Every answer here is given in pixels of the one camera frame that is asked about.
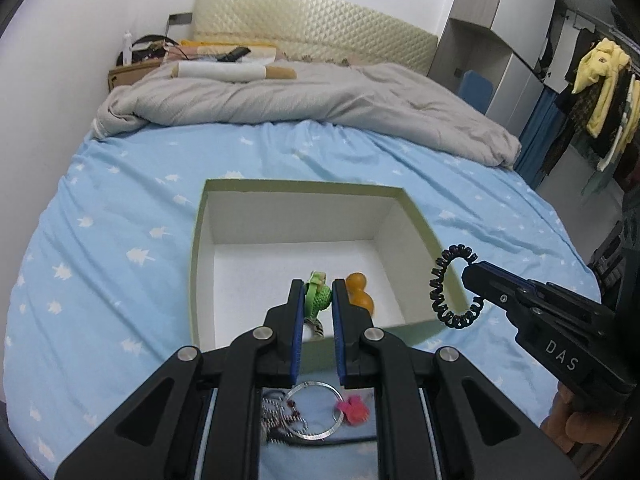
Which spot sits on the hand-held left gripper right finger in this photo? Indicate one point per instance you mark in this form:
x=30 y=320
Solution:
x=340 y=332

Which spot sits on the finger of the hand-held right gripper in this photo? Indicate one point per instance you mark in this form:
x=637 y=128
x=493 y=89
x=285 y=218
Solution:
x=500 y=300
x=500 y=276

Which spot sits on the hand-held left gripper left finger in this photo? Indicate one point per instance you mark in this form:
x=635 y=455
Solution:
x=298 y=332

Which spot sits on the green knitted charm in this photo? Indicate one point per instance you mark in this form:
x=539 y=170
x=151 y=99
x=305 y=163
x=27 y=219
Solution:
x=317 y=297

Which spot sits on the green and white cardboard box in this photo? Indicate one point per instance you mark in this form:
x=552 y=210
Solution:
x=300 y=220

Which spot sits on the person's right hand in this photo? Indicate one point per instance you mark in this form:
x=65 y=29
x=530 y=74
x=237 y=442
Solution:
x=570 y=420

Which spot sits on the orange gourd pendant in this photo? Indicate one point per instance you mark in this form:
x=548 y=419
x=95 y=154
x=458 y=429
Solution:
x=360 y=292

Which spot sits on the silver bangle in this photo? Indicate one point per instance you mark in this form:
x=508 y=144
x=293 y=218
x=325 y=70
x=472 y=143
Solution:
x=315 y=384

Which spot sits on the pink charm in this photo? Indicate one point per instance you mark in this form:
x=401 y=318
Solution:
x=353 y=410

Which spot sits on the beaded silver earrings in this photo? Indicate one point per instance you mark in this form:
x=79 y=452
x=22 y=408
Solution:
x=277 y=410

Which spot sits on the blue curtain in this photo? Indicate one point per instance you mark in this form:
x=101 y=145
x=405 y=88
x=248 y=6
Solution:
x=540 y=135

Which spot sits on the blue chair back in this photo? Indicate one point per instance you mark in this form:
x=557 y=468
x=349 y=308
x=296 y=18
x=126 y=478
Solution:
x=475 y=91

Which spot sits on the dark hanging clothes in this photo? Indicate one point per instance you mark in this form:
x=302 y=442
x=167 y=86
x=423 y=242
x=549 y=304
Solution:
x=620 y=130

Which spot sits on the blue patterned bed sheet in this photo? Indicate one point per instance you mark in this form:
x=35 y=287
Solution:
x=125 y=200

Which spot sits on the yellow garment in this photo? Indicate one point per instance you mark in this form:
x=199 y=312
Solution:
x=600 y=67

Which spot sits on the grey duvet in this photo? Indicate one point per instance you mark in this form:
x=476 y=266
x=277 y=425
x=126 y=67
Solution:
x=310 y=95

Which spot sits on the white and grey wardrobe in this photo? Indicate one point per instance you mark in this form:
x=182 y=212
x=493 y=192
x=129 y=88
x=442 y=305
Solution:
x=505 y=35

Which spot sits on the rolled white mat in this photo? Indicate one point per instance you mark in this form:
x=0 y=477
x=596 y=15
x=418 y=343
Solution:
x=220 y=71

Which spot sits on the black remote control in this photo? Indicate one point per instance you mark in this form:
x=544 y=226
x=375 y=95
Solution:
x=234 y=54

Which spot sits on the yellow pillow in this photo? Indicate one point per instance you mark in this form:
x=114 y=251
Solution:
x=200 y=50

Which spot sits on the brown cardboard box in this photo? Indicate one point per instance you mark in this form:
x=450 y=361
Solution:
x=130 y=74

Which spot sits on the cream quilted headboard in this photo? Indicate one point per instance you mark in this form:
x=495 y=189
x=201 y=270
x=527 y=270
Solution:
x=310 y=20

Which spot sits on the white bottle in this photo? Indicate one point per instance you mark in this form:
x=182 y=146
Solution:
x=127 y=47

